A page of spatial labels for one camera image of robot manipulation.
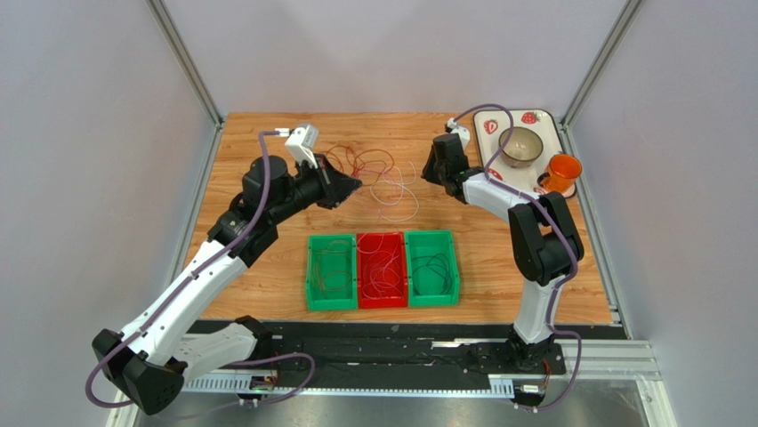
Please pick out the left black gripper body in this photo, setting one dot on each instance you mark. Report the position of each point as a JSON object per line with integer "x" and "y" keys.
{"x": 312, "y": 184}

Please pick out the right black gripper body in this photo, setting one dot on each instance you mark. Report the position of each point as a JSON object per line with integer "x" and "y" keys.
{"x": 445, "y": 160}

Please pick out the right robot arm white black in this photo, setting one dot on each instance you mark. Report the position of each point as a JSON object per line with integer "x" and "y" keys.
{"x": 545, "y": 243}

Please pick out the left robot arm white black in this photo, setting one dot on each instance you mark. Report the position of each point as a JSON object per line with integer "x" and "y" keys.
{"x": 147, "y": 359}

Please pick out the strawberry pattern white tray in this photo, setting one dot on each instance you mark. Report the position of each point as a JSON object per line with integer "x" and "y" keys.
{"x": 490, "y": 128}

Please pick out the left green plastic bin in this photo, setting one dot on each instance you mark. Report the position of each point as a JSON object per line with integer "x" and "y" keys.
{"x": 331, "y": 273}

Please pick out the green plastic bin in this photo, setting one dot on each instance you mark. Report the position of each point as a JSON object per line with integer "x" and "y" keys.
{"x": 432, "y": 270}
{"x": 331, "y": 273}

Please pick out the grey ceramic bowl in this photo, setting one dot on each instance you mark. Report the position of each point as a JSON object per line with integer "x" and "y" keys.
{"x": 521, "y": 147}

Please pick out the red plastic bin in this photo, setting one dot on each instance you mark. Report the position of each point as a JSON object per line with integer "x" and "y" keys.
{"x": 382, "y": 270}

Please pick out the right green plastic bin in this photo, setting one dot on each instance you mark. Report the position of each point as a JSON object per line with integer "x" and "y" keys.
{"x": 432, "y": 270}

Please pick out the orange mug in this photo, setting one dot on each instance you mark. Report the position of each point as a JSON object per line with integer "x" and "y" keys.
{"x": 560, "y": 174}

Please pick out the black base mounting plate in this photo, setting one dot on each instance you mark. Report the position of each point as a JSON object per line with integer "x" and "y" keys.
{"x": 397, "y": 356}

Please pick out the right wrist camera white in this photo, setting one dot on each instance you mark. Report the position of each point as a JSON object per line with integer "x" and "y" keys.
{"x": 461, "y": 131}

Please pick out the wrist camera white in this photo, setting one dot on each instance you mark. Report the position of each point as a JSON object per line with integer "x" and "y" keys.
{"x": 300, "y": 144}
{"x": 461, "y": 131}

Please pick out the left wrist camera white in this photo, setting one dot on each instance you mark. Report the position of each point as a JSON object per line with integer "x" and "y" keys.
{"x": 300, "y": 144}

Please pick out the left aluminium frame post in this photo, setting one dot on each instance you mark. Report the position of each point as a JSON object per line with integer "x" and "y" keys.
{"x": 189, "y": 67}

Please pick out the aluminium frame post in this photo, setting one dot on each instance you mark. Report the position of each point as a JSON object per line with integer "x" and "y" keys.
{"x": 189, "y": 67}
{"x": 612, "y": 41}

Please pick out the right aluminium frame post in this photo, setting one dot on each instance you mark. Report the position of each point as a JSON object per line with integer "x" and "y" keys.
{"x": 612, "y": 41}

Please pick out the aluminium rail front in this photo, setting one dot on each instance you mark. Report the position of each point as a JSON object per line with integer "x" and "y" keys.
{"x": 594, "y": 353}

